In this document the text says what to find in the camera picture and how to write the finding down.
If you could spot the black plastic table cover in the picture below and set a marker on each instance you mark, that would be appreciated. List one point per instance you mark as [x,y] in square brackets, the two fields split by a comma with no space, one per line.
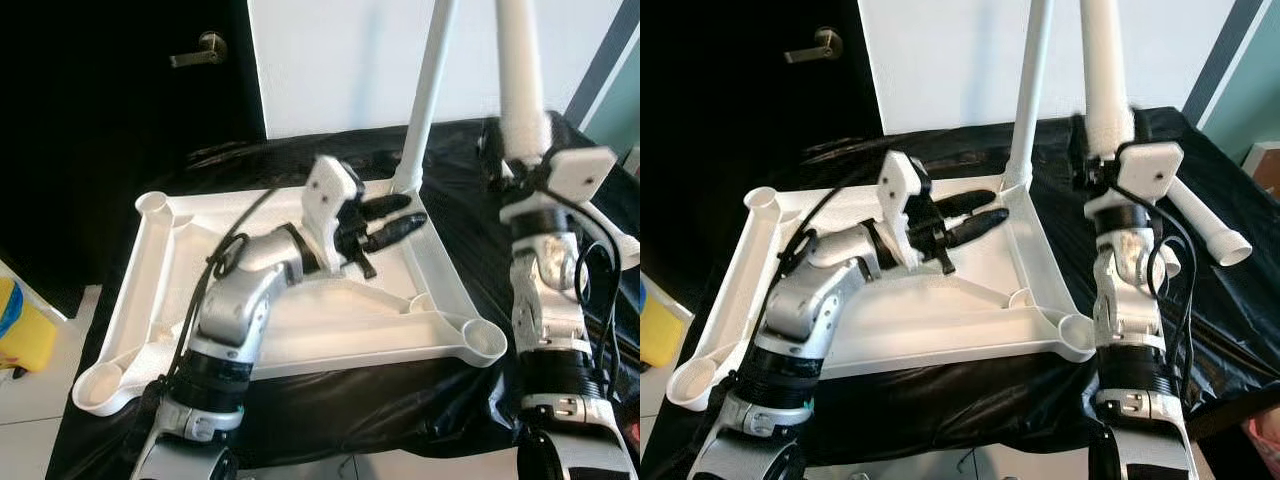
[400,400]
[1000,400]

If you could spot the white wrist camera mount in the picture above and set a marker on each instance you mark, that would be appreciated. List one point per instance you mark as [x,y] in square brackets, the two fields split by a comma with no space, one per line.
[580,175]
[1150,165]
[328,195]
[900,190]

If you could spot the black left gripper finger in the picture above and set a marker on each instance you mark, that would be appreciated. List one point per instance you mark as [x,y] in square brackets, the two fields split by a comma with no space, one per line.
[968,202]
[978,230]
[388,206]
[398,234]

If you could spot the black door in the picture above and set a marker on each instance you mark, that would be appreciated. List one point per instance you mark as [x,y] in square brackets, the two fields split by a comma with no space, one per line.
[100,150]
[720,150]

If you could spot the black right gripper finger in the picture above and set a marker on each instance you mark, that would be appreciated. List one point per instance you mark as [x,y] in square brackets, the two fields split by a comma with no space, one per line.
[489,155]
[1077,150]

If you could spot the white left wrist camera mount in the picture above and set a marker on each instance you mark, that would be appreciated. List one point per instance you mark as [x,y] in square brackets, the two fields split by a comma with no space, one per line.
[328,195]
[900,190]

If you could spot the yellow container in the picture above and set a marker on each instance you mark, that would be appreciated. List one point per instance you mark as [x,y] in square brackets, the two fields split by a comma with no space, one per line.
[30,340]
[662,335]

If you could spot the brown and white flat board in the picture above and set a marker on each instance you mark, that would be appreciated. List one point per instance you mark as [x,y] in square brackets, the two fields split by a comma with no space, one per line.
[1262,170]

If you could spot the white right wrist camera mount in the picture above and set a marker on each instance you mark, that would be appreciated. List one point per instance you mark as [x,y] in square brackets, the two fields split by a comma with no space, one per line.
[580,175]
[1150,165]

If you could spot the pink plastic bag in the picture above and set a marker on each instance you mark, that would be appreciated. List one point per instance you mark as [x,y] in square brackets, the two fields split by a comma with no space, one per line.
[1265,450]

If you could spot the dark grey wall trim strip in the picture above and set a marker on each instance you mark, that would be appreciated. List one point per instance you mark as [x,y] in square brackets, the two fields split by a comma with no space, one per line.
[1225,60]
[605,55]

